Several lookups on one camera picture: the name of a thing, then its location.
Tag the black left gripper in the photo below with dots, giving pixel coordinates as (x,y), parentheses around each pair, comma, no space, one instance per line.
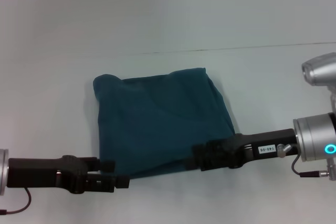
(47,172)

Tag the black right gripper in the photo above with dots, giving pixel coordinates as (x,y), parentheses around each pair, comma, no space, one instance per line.
(262,145)

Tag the teal blue shirt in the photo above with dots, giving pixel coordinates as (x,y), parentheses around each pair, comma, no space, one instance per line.
(162,119)

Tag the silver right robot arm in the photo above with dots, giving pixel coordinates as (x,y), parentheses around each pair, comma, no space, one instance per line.
(315,137)

